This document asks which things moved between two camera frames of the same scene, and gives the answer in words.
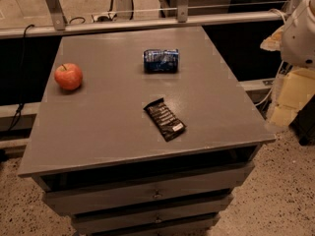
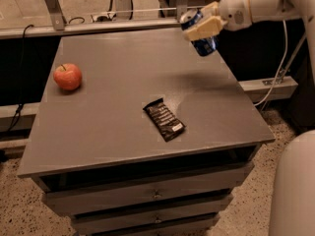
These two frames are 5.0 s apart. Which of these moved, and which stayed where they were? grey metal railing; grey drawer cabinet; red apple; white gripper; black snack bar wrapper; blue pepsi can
Moved: white gripper; blue pepsi can
Stayed: black snack bar wrapper; grey metal railing; red apple; grey drawer cabinet
